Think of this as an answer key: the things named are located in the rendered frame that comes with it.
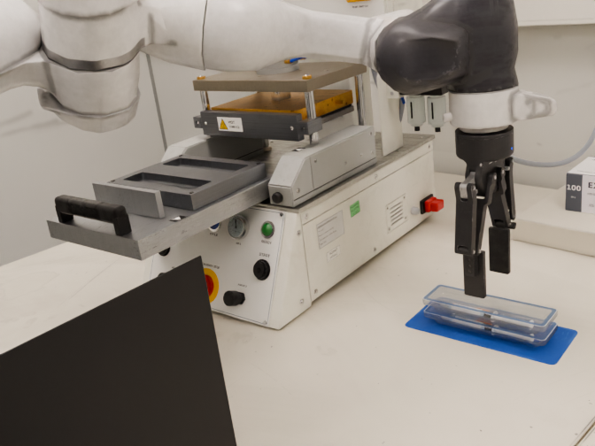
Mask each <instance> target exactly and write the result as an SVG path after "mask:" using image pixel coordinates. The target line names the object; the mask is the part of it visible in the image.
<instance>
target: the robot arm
mask: <svg viewBox="0 0 595 446"><path fill-rule="evenodd" d="M37 1H38V10H39V14H38V13H37V12H36V11H34V10H33V9H32V8H31V7H30V6H29V5H27V4H26V3H25V2H24V1H23V0H0V94H2V93H4V92H5V91H7V90H9V89H12V88H17V87H21V86H31V87H38V89H37V95H38V100H39V104H40V106H41V107H42V108H43V109H44V110H46V111H50V112H54V113H55V114H56V115H57V116H58V117H59V118H60V119H61V120H63V121H64V122H66V123H68V124H70V125H72V126H74V127H77V128H79V129H81V130H83V131H89V132H94V133H103V132H108V131H112V130H115V129H118V128H120V127H124V126H125V125H127V124H128V123H129V122H130V121H131V120H132V119H133V118H134V117H135V114H136V110H137V106H138V103H139V99H140V95H141V92H140V90H139V88H138V82H139V76H140V51H141V52H143V53H146V54H148V55H151V56H153V57H155V58H159V59H162V60H164V61H166V62H168V63H171V64H176V65H183V66H187V67H191V68H195V69H199V70H203V71H205V69H210V70H216V71H222V72H228V73H229V72H245V71H258V70H259V69H262V68H264V67H267V66H269V65H273V64H275V63H278V62H280V61H283V60H289V59H293V58H315V59H323V60H331V61H339V62H347V63H354V64H362V65H366V66H368V67H370V68H372V69H373V70H375V71H376V72H378V73H379V75H380V77H381V79H382V80H383V81H384V82H385V83H387V84H388V85H389V86H390V87H391V88H392V89H393V90H394V91H397V92H399V93H402V94H406V95H412V96H413V95H418V94H420V93H424V92H427V91H430V90H434V89H437V88H442V87H445V86H447V90H448V96H449V111H450V112H448V113H444V114H443V122H449V121H450V124H451V125H452V126H454V127H457V129H456V130H455V147H456V155H457V157H458V158H459V159H462V160H464V161H465V162H466V164H467V166H466V172H465V180H464V181H463V182H455V185H454V190H455V196H456V214H455V243H454V252H455V253H457V254H461V255H463V273H464V294H465V295H467V296H474V297H479V298H485V297H486V265H485V250H481V248H482V242H483V230H484V224H485V218H486V211H487V206H488V209H489V213H490V216H491V223H492V225H493V227H489V261H490V271H491V272H495V273H504V274H510V272H511V260H510V229H515V228H516V222H511V220H515V218H516V212H515V201H514V179H513V165H514V158H513V157H510V156H512V154H513V153H514V127H513V126H512V125H511V124H513V123H514V122H515V121H517V120H527V119H537V118H543V117H548V116H552V115H554V113H555V112H556V111H557V103H556V101H555V100H554V99H552V98H550V97H549V96H546V95H543V94H540V93H536V92H531V91H528V90H524V89H521V90H519V81H518V78H517V74H516V71H515V68H514V67H515V63H516V59H517V55H518V21H517V16H516V11H515V6H514V0H431V1H429V2H428V3H426V4H425V5H423V6H422V7H421V8H420V9H418V10H416V11H412V10H398V11H394V12H389V13H385V14H383V15H379V16H375V17H373V18H363V17H356V16H349V15H343V14H335V13H328V12H316V11H310V10H307V9H305V8H301V7H298V6H296V5H293V4H289V3H286V2H284V1H282V0H37ZM477 196H481V197H484V199H482V198H477ZM508 210H509V211H508ZM508 228H509V229H508Z"/></svg>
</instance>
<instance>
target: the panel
mask: <svg viewBox="0 0 595 446"><path fill-rule="evenodd" d="M286 213H287V212H286V211H278V210H273V209H267V208H261V207H256V206H251V207H249V208H247V209H245V210H243V211H240V212H238V213H237V214H235V215H243V216H244V217H246V218H247V219H248V221H249V224H250V229H249V233H248V234H247V236H246V237H245V238H243V239H242V240H236V239H234V238H232V237H231V236H230V234H229V233H228V223H229V221H230V220H231V219H232V218H233V217H234V216H235V215H233V216H231V217H229V218H227V219H224V220H223V221H221V222H219V225H218V227H217V228H216V229H211V228H209V227H208V228H207V229H205V230H203V231H201V232H199V233H197V234H195V235H192V236H191V237H189V238H187V239H185V240H183V241H181V242H178V243H176V244H175V245H173V246H171V247H169V248H168V250H167V252H166V254H164V255H160V254H158V253H157V254H155V255H153V256H152V259H151V270H150V276H149V281H150V280H152V279H154V278H156V277H158V275H159V274H160V273H166V272H168V271H170V270H172V269H174V268H175V267H177V266H179V265H182V264H184V263H186V262H188V261H190V260H191V259H193V258H196V257H198V256H201V257H202V262H203V267H204V271H205V274H207V275H209V276H211V277H212V280H213V292H212V294H211V295H210V296H209V299H210V305H211V309H212V311H216V312H219V313H222V314H226V315H228V316H231V317H235V318H238V319H243V320H246V321H249V322H252V323H255V324H258V325H261V326H264V327H269V325H270V319H271V313H272V307H273V301H274V290H275V284H276V278H277V272H278V266H279V260H280V255H281V248H282V238H283V231H284V226H285V220H286ZM266 223H269V224H270V225H271V226H272V233H271V234H270V235H269V236H264V235H263V234H262V232H261V228H262V226H263V225H264V224H266ZM258 261H264V262H265V263H266V264H267V269H268V270H267V275H266V277H264V278H262V279H259V278H257V277H256V276H255V275H254V273H253V267H254V265H255V263H256V262H258ZM229 290H236V291H238V292H242V293H244V296H245V301H244V302H243V304H239V305H237V306H226V305H225V304H224V301H223V296H224V294H225V292H226V291H229Z"/></svg>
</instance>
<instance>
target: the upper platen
mask: <svg viewBox="0 0 595 446"><path fill-rule="evenodd" d="M313 95H314V103H315V111H316V117H321V123H322V124H323V123H326V122H328V121H331V120H332V119H336V118H338V117H341V116H343V115H345V114H347V113H349V112H353V111H354V106H353V105H352V103H353V97H352V90H351V89H316V90H314V91H313ZM211 109H212V110H215V111H239V112H285V113H301V114H302V120H303V119H307V117H306V108H305V94H304V92H259V93H256V94H252V95H249V96H245V97H242V98H239V99H236V100H233V101H230V102H227V103H224V104H220V105H217V106H214V107H212V108H211Z"/></svg>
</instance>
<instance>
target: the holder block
mask: <svg viewBox="0 0 595 446"><path fill-rule="evenodd" d="M266 177H267V173H266V167H265V163H261V162H252V161H243V160H234V159H225V158H209V157H200V156H191V155H179V156H176V157H174V158H169V159H168V160H165V161H162V162H160V163H157V164H155V165H151V166H148V167H145V168H144V169H141V170H138V171H136V172H133V173H130V174H127V175H124V176H122V177H119V178H117V179H115V180H112V181H108V182H107V183H113V184H119V185H125V186H130V187H137V188H147V189H153V190H159V191H160V195H161V199H162V204H163V205H164V206H169V207H174V208H179V209H184V210H190V211H195V210H197V209H199V208H201V207H203V206H206V205H208V204H210V203H212V202H214V201H216V200H219V199H221V198H222V197H224V196H227V195H230V194H232V193H234V192H236V191H237V190H239V189H241V188H245V187H247V186H249V185H251V184H252V183H255V182H257V181H260V180H262V179H264V178H266Z"/></svg>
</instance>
